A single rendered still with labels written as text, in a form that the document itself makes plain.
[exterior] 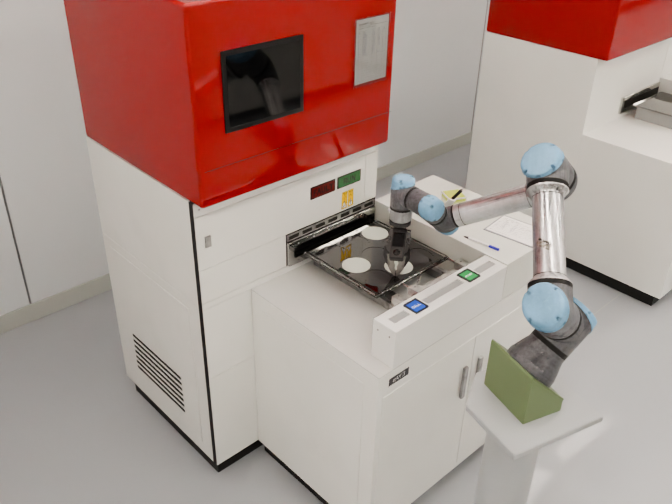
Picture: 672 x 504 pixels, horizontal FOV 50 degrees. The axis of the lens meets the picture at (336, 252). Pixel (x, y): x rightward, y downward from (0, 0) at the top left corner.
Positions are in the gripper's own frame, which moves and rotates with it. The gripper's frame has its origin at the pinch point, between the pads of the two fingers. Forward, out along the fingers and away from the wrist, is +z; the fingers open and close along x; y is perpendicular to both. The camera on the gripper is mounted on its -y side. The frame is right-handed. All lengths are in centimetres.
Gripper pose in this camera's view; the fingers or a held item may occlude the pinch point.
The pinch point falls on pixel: (395, 273)
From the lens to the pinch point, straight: 244.4
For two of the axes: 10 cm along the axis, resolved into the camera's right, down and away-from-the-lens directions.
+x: -9.8, -1.3, 1.7
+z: -0.2, 8.5, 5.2
